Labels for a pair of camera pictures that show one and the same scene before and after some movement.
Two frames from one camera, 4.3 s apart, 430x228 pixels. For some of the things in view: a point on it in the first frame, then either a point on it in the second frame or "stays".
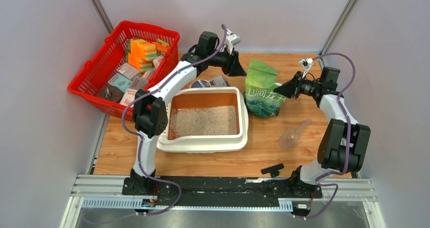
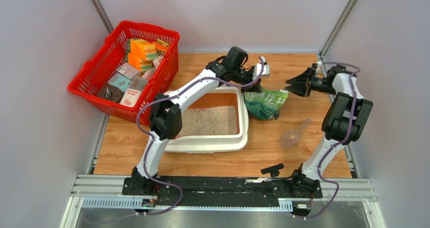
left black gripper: (233, 67) to (255, 87)
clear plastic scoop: (290, 138) stays
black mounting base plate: (173, 191) stays
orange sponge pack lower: (142, 65) stays
